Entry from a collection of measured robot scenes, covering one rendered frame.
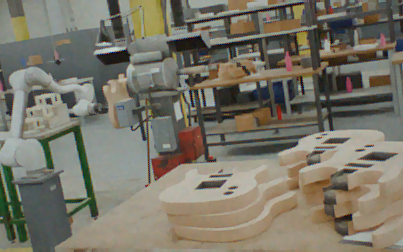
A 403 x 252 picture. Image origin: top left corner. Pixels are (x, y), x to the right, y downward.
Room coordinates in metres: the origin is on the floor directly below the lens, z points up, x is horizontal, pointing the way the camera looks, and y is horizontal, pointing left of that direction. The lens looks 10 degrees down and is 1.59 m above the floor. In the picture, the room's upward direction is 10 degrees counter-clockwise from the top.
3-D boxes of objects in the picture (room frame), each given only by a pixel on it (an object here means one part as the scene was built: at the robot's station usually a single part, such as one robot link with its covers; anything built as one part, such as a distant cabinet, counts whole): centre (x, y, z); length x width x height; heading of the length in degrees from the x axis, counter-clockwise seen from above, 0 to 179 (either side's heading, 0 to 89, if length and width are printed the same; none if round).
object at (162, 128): (4.50, 0.27, 0.93); 0.15 x 0.10 x 0.55; 68
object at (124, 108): (4.48, 0.44, 0.99); 0.24 x 0.21 x 0.26; 68
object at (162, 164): (4.49, 0.27, 0.49); 0.25 x 0.12 x 0.37; 68
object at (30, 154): (4.26, 1.24, 0.87); 0.18 x 0.16 x 0.22; 60
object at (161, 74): (4.66, 0.27, 1.25); 0.41 x 0.27 x 0.26; 68
